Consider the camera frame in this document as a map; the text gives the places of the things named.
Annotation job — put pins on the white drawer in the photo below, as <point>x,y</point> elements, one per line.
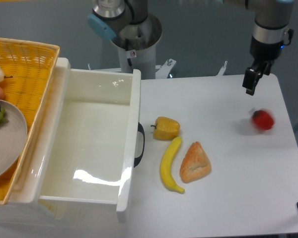
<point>95,146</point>

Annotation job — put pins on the triangular bread pastry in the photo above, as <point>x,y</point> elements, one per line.
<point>195,164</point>

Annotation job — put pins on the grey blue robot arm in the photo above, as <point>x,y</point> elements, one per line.
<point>109,17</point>

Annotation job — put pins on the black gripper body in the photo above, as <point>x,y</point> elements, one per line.
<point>264,55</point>

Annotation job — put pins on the yellow woven basket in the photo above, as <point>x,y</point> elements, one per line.
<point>30,66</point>

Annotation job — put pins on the black drawer handle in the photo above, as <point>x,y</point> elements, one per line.
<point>140,145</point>

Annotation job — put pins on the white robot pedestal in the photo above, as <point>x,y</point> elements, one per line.
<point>136,46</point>

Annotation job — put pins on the white drawer cabinet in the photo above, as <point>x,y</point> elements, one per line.
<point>25,206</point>

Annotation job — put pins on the yellow bell pepper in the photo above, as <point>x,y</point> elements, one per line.
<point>165,128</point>

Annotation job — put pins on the red bell pepper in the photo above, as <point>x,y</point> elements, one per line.
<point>262,120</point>

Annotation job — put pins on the yellow banana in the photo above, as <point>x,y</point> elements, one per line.
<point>165,166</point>

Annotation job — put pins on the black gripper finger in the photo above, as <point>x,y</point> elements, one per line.
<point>252,76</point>

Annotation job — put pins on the grey round plate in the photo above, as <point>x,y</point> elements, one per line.
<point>13,136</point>

